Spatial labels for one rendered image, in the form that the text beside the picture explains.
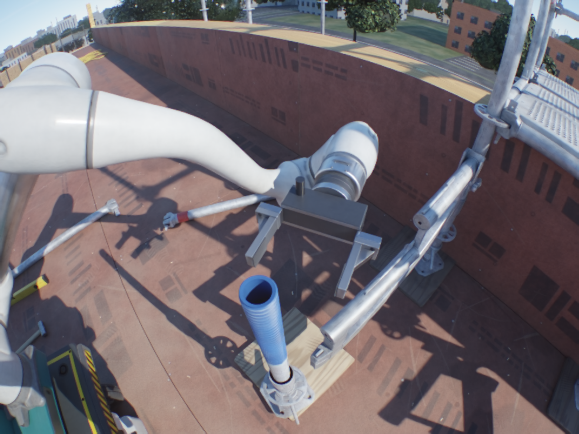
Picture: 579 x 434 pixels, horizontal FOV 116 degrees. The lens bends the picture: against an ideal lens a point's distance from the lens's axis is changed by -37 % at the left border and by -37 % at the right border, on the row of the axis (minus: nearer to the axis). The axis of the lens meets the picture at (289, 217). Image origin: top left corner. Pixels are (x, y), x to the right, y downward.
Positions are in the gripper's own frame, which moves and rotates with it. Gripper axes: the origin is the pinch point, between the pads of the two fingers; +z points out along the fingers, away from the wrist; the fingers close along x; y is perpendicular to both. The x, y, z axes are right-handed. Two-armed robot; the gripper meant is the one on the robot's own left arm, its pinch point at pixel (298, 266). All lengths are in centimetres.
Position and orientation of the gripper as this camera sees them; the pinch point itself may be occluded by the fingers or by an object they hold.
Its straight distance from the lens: 40.1
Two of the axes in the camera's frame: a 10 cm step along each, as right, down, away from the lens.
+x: 9.2, 2.8, -2.9
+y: -0.3, -6.8, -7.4
